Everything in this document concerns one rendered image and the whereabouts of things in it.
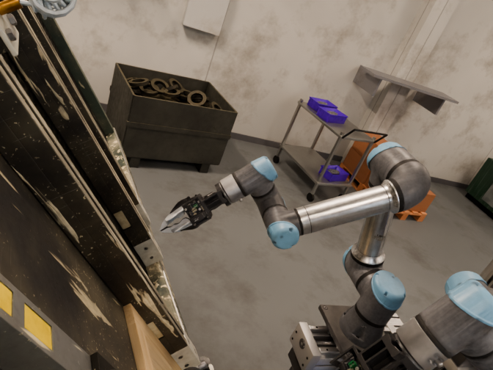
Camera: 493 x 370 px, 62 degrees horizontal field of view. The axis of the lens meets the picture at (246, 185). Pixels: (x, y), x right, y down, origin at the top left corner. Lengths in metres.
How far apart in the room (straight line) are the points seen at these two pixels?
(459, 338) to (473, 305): 0.05
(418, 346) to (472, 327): 0.08
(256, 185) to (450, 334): 0.62
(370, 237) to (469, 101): 5.52
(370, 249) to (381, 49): 4.38
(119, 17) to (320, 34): 2.26
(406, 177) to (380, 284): 0.39
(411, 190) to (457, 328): 0.53
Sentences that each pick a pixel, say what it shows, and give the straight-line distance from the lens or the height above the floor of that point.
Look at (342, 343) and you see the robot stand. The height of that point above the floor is 1.04.
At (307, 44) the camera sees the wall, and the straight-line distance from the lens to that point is 5.14.
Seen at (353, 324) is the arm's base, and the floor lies 1.09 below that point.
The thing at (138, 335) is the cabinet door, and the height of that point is 1.23.
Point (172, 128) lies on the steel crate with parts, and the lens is 3.84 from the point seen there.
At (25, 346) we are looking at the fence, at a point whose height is 1.60.
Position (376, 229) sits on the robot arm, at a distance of 1.38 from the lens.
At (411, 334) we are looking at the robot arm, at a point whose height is 1.58.
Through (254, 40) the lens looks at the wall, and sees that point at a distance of 4.92.
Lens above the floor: 1.98
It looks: 27 degrees down
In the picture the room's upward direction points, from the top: 22 degrees clockwise
